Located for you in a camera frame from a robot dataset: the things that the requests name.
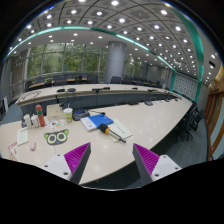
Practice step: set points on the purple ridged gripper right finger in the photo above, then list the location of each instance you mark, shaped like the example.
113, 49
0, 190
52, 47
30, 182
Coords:
151, 166

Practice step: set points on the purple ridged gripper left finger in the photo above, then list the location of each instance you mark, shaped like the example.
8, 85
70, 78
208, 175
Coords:
70, 166

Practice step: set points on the pink computer mouse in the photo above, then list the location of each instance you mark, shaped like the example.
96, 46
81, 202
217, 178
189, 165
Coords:
33, 146

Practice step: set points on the dark grey pouch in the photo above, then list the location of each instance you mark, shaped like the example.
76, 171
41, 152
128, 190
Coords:
79, 114

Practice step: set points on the blue book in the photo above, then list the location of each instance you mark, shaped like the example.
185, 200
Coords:
99, 119

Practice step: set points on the paper cup with green print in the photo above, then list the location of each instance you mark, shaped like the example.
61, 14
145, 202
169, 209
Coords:
68, 114

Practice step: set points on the cardboard box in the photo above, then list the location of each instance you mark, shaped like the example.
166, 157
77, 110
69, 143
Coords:
54, 112

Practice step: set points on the black office chair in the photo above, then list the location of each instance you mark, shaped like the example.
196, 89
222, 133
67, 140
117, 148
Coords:
190, 121

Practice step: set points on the white tissue pack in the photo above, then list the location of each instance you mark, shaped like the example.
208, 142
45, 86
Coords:
35, 121

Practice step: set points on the white paper sheet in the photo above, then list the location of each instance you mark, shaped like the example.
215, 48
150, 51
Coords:
22, 136

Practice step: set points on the red bottle with green cap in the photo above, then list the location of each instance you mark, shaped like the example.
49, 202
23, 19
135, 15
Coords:
40, 115

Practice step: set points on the white small bottle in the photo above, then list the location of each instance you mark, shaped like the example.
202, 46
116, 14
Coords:
28, 120

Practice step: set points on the red and white leaflet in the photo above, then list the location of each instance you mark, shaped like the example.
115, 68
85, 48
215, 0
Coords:
13, 152

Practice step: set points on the grey round pillar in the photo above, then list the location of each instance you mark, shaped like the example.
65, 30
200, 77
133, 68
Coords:
115, 60

